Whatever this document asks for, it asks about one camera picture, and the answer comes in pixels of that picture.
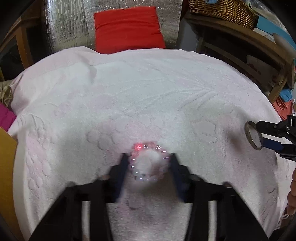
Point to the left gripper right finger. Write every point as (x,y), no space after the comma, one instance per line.
(235,221)

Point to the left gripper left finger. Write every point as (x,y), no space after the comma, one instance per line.
(63,220)

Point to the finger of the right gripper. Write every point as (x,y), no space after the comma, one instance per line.
(273,129)
(275,145)

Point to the person right hand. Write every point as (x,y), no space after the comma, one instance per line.
(291,198)

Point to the wooden shelf unit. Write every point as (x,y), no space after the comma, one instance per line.
(235,45)

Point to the white pink towel bedspread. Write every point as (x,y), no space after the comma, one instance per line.
(77,111)

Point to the orange cardboard box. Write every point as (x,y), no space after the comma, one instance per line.
(8,151)

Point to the light blue box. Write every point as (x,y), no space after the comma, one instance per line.
(269,27)

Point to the magenta cushion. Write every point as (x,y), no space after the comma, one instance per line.
(7,117)

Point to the wicker basket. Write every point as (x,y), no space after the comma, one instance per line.
(237,12)

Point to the crumpled beige cloth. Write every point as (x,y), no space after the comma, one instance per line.
(6,95)

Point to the red cushion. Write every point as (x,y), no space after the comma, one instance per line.
(134,28)

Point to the wooden cabinet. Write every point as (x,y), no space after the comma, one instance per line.
(23,45)

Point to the silver foil insulation sheet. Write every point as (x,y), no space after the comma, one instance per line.
(71,23)

